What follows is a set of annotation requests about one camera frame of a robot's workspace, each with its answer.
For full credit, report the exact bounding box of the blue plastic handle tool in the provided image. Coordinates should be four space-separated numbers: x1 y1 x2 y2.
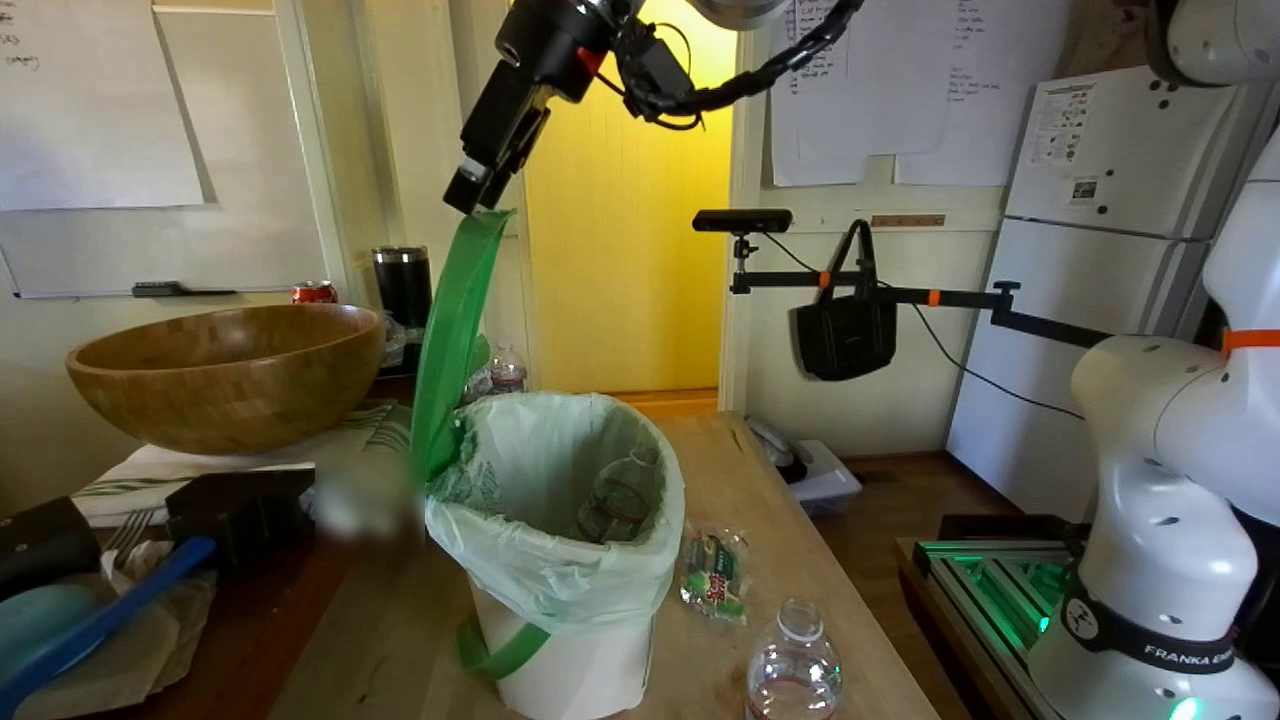
0 535 218 720

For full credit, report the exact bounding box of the striped dish towel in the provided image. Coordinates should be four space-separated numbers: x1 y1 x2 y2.
300 405 412 535

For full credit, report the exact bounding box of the large wooden bowl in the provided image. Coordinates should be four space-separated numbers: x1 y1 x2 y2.
64 303 384 454

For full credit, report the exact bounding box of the small clear water bottle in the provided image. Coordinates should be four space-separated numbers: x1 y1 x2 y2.
744 598 845 720

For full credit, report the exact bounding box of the green lit robot controller box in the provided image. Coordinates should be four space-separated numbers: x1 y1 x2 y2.
912 540 1075 680

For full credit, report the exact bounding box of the dark travel mug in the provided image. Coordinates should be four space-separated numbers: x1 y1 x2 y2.
374 248 432 326

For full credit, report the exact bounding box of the black hanging bag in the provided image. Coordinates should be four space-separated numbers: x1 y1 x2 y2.
788 221 895 379

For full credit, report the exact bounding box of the red soda can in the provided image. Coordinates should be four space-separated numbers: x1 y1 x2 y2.
293 279 342 303

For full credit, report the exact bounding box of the green bin lid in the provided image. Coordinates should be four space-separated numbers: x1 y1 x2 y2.
409 211 507 490

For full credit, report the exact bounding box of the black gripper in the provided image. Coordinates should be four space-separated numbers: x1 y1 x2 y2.
446 0 629 215

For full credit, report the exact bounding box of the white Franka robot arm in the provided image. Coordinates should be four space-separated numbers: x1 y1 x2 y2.
447 0 1280 720

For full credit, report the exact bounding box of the whiteboard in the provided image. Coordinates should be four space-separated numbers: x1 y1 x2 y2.
0 0 205 211

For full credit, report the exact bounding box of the black camera on boom arm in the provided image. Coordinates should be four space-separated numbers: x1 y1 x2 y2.
694 208 1109 348

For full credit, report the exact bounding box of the white bin with green liner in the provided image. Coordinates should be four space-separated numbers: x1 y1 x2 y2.
419 390 685 720

